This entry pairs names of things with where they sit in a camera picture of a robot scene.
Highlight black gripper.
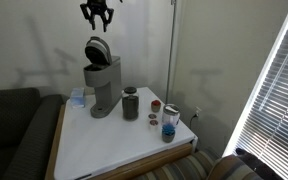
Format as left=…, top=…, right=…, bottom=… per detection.
left=79, top=0, right=115, bottom=33

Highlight thin metal pole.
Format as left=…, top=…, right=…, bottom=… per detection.
left=165, top=0, right=178, bottom=104

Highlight black lidded steel tumbler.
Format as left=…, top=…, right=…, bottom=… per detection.
left=121, top=86, right=140, bottom=121

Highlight red succulent in small pot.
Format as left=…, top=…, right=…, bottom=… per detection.
left=150, top=99, right=162, bottom=113

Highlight clear jar silver lid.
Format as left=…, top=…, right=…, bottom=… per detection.
left=161, top=103, right=181, bottom=128

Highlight dark grey fabric sofa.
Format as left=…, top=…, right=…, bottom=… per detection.
left=0, top=87, right=65, bottom=180

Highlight white square table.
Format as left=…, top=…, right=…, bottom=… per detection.
left=44, top=103, right=194, bottom=180

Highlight striped sofa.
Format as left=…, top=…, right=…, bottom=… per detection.
left=130, top=149, right=220, bottom=180

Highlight white window blinds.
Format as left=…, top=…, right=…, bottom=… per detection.
left=223, top=0, right=288, bottom=180

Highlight white wall outlet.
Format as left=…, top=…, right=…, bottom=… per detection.
left=193, top=106, right=203, bottom=118

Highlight black power cable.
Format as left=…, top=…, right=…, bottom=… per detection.
left=188, top=111, right=200, bottom=132

